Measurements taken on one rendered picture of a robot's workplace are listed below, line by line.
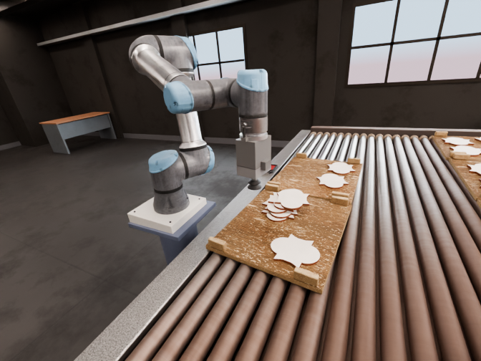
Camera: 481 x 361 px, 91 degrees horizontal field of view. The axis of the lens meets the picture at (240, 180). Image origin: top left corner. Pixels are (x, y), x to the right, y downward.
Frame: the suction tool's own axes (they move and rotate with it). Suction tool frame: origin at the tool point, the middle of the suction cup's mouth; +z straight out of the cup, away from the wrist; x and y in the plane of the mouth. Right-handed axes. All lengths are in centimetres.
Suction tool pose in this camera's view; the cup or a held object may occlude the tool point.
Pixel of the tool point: (254, 186)
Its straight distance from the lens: 70.6
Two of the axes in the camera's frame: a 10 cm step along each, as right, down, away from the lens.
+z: 0.4, 9.0, 4.2
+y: 5.8, -3.7, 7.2
